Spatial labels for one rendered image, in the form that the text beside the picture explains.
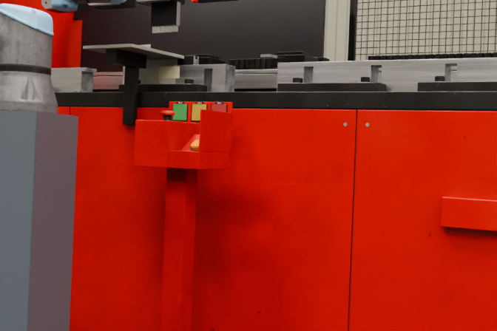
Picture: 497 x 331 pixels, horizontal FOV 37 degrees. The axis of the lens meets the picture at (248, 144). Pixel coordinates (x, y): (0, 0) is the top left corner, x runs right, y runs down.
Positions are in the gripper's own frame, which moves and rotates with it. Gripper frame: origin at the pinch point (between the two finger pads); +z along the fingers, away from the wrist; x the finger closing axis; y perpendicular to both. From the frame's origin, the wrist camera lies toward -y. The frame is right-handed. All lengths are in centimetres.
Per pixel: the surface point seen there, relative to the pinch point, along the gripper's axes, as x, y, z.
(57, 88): -31.6, -34.0, 4.1
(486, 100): -49, 111, -8
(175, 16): -12.9, 14.6, 6.0
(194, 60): -27.5, 21.2, 6.3
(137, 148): -56, 28, -32
